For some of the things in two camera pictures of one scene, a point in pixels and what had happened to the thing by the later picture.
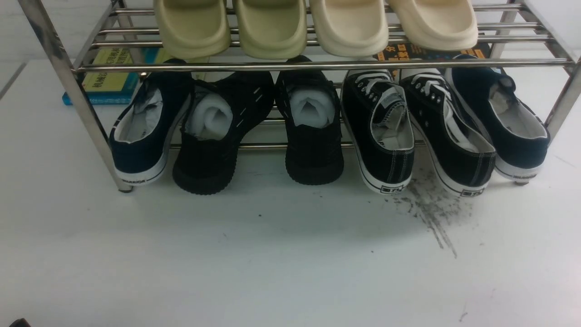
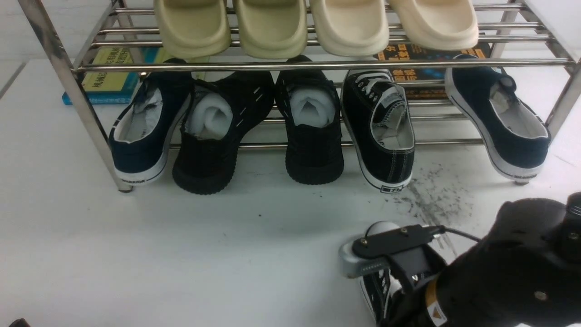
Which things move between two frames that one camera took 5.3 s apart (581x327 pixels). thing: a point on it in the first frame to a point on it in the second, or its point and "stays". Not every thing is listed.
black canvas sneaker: [459, 152] to [379, 287]
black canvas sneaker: [380, 116] stays
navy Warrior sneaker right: [520, 140] stays
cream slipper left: [351, 28] stays
